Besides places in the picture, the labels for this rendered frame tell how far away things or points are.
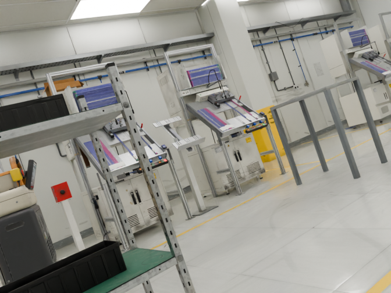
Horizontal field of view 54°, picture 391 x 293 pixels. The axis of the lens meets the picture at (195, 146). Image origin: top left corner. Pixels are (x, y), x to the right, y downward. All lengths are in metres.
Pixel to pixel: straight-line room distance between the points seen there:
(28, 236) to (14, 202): 0.20
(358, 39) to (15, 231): 6.57
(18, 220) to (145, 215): 2.01
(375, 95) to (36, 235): 6.11
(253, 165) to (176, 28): 3.10
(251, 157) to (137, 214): 1.70
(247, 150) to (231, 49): 2.40
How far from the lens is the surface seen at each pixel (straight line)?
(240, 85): 6.77
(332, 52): 7.54
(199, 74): 4.96
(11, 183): 2.50
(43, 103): 1.53
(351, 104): 7.51
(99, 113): 1.41
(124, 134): 4.16
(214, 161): 4.62
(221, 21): 6.93
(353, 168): 3.42
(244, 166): 4.86
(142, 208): 4.11
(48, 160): 5.57
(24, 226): 2.33
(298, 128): 8.09
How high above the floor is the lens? 0.72
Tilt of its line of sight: level
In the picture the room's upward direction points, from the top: 19 degrees counter-clockwise
